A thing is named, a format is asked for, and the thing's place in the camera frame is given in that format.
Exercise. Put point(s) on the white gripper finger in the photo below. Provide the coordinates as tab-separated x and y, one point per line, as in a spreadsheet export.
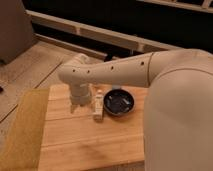
91	106
72	108

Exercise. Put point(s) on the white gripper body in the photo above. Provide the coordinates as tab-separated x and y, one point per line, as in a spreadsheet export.
80	94

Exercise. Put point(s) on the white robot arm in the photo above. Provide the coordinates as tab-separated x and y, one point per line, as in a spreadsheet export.
178	109

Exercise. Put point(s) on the small white bottle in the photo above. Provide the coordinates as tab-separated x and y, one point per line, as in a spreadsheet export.
98	106

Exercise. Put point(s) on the black bowl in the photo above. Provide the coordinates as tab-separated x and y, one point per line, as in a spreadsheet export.
118	102

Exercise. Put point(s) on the wooden cutting board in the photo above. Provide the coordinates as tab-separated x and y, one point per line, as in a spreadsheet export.
76	142

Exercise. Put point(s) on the yellow cloth mat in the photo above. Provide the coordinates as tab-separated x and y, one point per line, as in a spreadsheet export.
21	150

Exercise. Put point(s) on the grey cabinet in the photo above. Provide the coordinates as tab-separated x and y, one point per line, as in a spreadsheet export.
16	31

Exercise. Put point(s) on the white shelf rail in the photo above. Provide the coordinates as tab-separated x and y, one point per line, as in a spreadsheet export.
99	34

